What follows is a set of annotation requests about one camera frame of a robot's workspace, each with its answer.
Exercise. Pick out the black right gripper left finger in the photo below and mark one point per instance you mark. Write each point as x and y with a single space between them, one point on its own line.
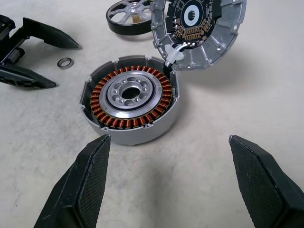
80 185

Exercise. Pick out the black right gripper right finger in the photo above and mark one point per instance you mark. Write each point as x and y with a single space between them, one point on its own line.
266 190

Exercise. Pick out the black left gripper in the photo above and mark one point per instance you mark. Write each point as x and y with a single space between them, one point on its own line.
7 47

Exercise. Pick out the grey motor housing copper coils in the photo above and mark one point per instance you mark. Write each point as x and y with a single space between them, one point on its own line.
142 135

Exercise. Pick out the black-rimmed silver spoked rotor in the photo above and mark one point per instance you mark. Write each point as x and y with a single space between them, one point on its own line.
123 29

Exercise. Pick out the grey motor cover circuit board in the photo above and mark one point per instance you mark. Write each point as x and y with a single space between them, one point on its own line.
213 47

